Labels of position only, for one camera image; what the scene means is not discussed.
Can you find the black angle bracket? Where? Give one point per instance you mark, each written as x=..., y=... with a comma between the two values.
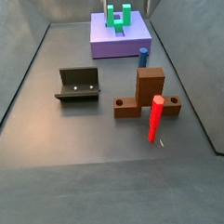
x=79, y=83

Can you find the blue hexagonal peg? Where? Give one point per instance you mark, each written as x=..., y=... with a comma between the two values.
x=143, y=54

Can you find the green U-shaped block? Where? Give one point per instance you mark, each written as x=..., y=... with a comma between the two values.
x=118, y=24

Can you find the purple board block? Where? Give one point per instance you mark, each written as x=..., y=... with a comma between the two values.
x=106, y=43

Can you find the red hexagonal peg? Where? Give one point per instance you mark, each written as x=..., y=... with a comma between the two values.
x=156, y=114

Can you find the brown T-shaped block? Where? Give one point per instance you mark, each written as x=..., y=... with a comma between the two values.
x=150, y=82

